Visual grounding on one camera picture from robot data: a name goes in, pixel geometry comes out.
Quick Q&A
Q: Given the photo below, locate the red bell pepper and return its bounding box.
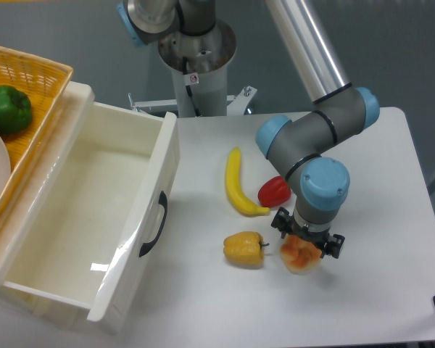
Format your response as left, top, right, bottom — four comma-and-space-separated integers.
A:
257, 175, 291, 208

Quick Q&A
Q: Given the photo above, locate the yellow woven basket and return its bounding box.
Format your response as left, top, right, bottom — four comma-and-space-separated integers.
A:
0, 46, 73, 217

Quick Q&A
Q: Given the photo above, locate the green bell pepper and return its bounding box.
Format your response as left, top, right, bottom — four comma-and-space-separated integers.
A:
0, 85, 33, 135

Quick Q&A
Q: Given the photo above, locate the black drawer handle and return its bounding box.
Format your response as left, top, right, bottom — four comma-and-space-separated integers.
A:
138, 191, 168, 258

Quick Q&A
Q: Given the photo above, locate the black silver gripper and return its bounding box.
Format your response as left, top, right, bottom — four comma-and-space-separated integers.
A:
271, 207, 345, 259

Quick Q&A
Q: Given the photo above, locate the yellow banana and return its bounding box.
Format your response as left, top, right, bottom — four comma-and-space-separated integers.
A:
225, 147, 270, 217

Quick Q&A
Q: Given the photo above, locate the yellow bell pepper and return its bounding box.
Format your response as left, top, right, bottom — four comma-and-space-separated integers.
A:
223, 231, 270, 268

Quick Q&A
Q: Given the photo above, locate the white plastic drawer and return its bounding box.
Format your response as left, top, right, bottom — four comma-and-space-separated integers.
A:
0, 83, 180, 334

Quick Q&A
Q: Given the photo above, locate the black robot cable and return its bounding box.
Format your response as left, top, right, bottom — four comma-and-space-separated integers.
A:
182, 57, 203, 118

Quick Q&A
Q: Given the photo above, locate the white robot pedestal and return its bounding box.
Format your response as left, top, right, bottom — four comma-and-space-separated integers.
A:
158, 20, 236, 117

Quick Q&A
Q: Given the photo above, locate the white metal base frame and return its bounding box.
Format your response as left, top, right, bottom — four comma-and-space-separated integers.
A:
128, 86, 258, 116

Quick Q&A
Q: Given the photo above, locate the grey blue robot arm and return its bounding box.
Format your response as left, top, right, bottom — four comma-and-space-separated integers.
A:
117, 1, 380, 257

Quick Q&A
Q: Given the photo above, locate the round orange bread roll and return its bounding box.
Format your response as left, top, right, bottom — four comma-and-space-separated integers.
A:
280, 235, 321, 275

